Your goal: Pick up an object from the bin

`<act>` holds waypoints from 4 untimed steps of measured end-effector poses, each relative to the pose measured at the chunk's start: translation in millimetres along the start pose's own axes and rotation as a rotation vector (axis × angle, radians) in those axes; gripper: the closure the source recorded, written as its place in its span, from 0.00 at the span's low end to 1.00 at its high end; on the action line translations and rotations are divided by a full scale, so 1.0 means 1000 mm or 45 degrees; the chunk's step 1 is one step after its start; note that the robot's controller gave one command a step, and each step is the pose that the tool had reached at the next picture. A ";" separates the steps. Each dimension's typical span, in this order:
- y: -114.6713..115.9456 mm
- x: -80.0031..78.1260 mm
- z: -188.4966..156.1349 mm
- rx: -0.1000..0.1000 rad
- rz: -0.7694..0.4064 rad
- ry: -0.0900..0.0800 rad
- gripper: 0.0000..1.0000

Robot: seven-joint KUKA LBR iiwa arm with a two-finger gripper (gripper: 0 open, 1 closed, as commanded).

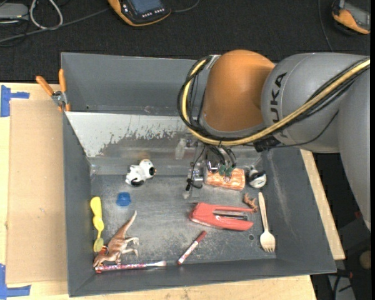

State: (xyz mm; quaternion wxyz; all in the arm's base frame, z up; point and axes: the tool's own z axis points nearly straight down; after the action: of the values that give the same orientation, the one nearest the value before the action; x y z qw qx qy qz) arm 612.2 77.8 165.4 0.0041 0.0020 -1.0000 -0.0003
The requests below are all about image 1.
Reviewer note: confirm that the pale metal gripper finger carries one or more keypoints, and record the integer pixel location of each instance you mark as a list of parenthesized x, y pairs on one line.
[(197, 175), (181, 150)]

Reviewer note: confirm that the orange patterned sponge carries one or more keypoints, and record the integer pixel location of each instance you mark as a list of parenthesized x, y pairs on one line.
[(228, 181)]

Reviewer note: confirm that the white and black toy dog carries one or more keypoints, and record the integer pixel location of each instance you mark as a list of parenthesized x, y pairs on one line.
[(140, 172)]

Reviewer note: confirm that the red stapler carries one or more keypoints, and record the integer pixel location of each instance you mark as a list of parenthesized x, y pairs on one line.
[(218, 219)]

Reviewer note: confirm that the grey metal bin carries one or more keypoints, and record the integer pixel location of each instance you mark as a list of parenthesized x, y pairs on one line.
[(162, 211)]

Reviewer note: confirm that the white and black round gadget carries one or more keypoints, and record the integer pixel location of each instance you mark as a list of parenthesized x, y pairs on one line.
[(257, 177)]

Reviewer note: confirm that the small brown toy animal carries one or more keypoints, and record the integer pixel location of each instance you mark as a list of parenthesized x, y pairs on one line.
[(250, 201)]

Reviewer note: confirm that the red marker pen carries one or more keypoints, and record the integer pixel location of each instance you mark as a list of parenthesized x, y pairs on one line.
[(192, 247)]

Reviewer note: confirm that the blue plastic cap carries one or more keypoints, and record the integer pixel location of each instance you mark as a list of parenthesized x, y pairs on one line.
[(123, 199)]

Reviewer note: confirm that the pale wooden fork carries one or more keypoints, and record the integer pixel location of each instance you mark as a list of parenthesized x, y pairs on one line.
[(265, 223)]

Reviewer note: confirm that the brown toy dinosaur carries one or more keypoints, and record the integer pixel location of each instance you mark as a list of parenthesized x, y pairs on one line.
[(120, 242)]

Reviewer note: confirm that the red patterned brush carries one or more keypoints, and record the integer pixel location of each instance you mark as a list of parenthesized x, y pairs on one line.
[(128, 266)]

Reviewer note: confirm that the brown cardboard board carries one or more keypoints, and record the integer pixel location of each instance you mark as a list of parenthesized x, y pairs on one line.
[(34, 192)]

